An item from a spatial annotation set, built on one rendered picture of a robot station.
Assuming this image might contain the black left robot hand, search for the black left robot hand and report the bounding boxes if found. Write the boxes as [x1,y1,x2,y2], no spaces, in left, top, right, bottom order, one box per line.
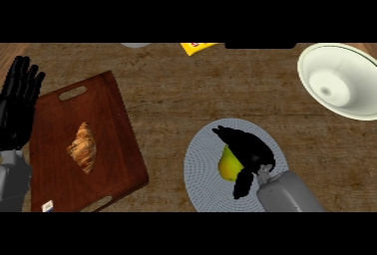
[0,55,47,152]

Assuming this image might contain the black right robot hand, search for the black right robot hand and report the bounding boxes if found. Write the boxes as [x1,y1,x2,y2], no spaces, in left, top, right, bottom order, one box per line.
[209,125,276,200]

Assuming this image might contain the yellow-green pear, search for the yellow-green pear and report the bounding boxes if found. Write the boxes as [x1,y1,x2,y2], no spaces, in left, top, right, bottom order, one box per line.
[215,143,245,182]

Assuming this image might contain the round grey woven placemat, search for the round grey woven placemat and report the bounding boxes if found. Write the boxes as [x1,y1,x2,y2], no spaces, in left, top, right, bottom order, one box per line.
[183,118,289,213]

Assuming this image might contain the white bowl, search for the white bowl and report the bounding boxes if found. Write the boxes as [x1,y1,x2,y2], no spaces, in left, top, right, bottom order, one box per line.
[295,43,377,122]

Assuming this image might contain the brown wooden tray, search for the brown wooden tray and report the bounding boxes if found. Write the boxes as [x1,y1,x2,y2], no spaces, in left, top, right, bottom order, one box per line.
[27,70,150,213]

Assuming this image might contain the golden brown croissant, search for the golden brown croissant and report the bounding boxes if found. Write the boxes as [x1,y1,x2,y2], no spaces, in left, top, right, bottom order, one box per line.
[66,121,98,175]

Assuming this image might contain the grey round object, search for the grey round object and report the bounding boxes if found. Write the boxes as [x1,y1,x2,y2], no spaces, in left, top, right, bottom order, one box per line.
[119,43,153,49]

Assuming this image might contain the yellow packet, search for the yellow packet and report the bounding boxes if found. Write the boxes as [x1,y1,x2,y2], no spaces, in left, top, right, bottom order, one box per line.
[180,43,218,57]

